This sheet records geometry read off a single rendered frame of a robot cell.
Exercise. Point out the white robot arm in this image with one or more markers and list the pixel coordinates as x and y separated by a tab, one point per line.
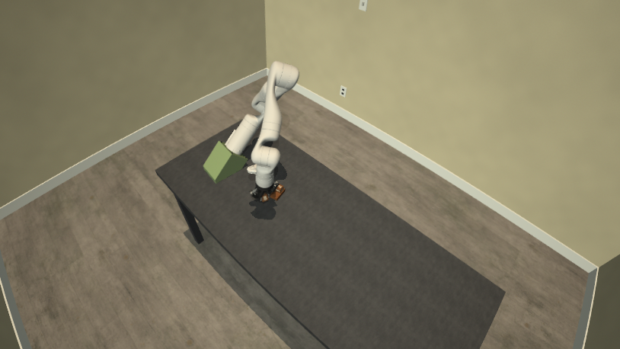
265	158

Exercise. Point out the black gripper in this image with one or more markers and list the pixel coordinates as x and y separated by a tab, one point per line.
260	190

